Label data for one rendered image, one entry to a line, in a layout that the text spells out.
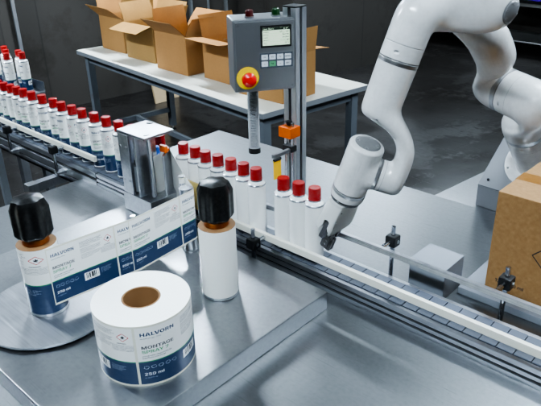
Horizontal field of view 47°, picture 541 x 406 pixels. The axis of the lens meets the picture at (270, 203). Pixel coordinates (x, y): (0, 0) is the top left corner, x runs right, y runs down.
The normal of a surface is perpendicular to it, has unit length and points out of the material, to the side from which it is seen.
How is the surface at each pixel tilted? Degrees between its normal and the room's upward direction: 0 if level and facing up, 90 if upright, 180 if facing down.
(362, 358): 0
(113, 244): 90
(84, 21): 90
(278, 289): 0
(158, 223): 90
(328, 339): 0
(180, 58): 90
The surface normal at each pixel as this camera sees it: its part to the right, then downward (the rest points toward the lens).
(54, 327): -0.02, -0.90
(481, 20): -0.14, 0.64
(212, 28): 0.63, 0.06
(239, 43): 0.22, 0.42
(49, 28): 0.65, 0.32
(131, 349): -0.06, 0.44
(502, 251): -0.69, 0.33
